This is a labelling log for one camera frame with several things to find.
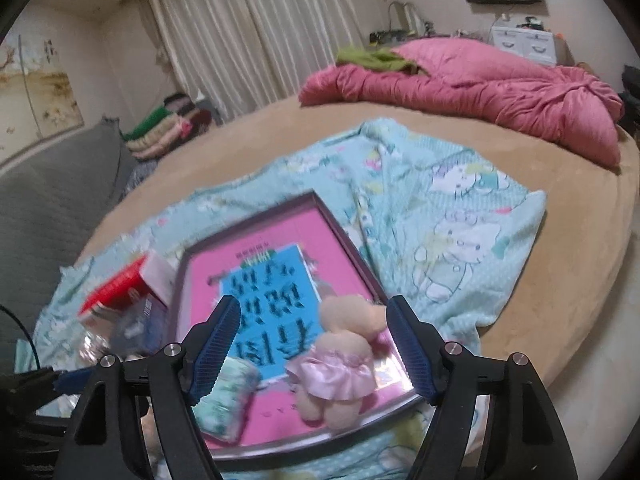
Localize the red and white box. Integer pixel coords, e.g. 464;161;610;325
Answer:
77;251;176;321

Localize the pink comforter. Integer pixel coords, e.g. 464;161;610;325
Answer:
298;37;626;168

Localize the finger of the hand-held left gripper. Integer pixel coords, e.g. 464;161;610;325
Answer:
50;366;103;396

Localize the floral tissue pack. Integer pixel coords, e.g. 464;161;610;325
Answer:
192;355;261;445

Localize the black cable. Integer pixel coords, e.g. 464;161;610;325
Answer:
0;305;42;372

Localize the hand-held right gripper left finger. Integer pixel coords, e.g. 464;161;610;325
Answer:
60;295;243;480

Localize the wall painting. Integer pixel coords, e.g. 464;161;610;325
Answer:
0;35;83;166

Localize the grey quilted mattress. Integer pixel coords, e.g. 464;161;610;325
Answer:
0;117;138;361

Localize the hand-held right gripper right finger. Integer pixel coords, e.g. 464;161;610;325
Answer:
385;295;581;480

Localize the cream curtain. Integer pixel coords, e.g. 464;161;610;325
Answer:
145;0;391;121

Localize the pink printed tray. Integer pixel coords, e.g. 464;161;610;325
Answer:
167;189;426;461

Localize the curved metal pipe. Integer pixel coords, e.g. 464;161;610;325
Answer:
387;1;421;31

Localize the beige plush doll pink dress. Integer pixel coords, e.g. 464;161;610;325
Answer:
285;294;393;433

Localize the white drawer cabinet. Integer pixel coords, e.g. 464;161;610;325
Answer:
487;22;558;66

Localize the teal cartoon printed blanket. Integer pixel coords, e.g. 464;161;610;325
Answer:
15;117;548;480

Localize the dark blue box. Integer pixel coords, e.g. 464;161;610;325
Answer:
107;297;171;356

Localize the stack of folded clothes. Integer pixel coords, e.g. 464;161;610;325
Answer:
121;91;223;161

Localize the green cloth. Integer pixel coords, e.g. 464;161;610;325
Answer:
336;46;426;75

